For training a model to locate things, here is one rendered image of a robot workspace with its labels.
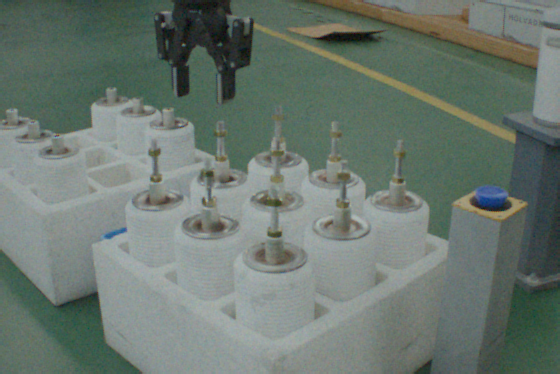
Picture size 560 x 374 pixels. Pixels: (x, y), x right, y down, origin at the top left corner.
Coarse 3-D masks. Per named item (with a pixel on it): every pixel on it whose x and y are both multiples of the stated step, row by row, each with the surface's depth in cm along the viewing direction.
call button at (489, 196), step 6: (480, 186) 81; (486, 186) 81; (492, 186) 81; (480, 192) 79; (486, 192) 79; (492, 192) 79; (498, 192) 79; (504, 192) 79; (480, 198) 79; (486, 198) 78; (492, 198) 78; (498, 198) 78; (504, 198) 78; (486, 204) 79; (492, 204) 79; (498, 204) 79
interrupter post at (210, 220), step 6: (216, 204) 88; (204, 210) 87; (210, 210) 87; (216, 210) 88; (204, 216) 88; (210, 216) 88; (216, 216) 88; (204, 222) 88; (210, 222) 88; (216, 222) 88; (204, 228) 88; (210, 228) 88; (216, 228) 89
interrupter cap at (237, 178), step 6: (234, 174) 106; (240, 174) 106; (198, 180) 103; (228, 180) 104; (234, 180) 104; (240, 180) 104; (246, 180) 104; (204, 186) 102; (216, 186) 101; (222, 186) 101; (228, 186) 101; (234, 186) 102
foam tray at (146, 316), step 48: (432, 240) 101; (144, 288) 91; (384, 288) 88; (432, 288) 96; (144, 336) 95; (192, 336) 85; (240, 336) 78; (288, 336) 78; (336, 336) 81; (384, 336) 90; (432, 336) 100
